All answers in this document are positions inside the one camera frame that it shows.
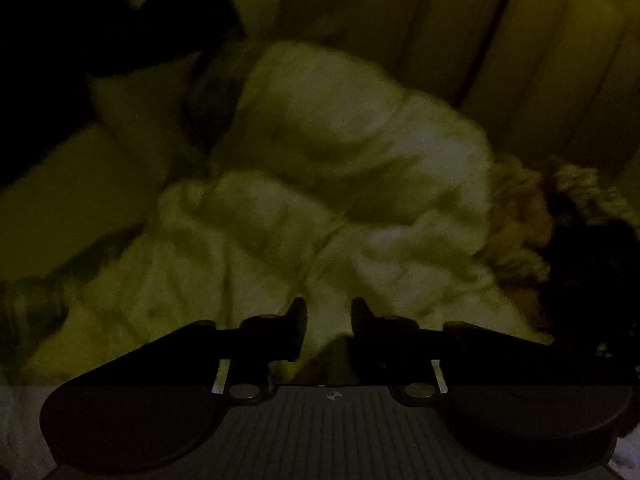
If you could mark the floral print duvet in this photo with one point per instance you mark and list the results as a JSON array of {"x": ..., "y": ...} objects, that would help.
[{"x": 336, "y": 183}]

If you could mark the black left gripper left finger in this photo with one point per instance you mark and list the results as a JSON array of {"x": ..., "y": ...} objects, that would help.
[{"x": 152, "y": 406}]

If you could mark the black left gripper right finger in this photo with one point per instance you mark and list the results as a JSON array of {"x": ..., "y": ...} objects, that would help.
[{"x": 517, "y": 404}]

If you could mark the wooden headboard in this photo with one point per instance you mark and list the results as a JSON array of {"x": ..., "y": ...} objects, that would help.
[{"x": 542, "y": 77}]

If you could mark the fringed brown pillow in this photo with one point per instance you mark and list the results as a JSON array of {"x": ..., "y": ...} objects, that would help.
[{"x": 533, "y": 208}]

